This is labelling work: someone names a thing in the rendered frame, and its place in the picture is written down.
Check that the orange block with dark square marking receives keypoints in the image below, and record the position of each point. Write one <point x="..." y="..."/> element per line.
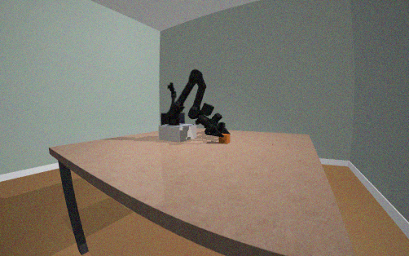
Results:
<point x="226" y="139"/>

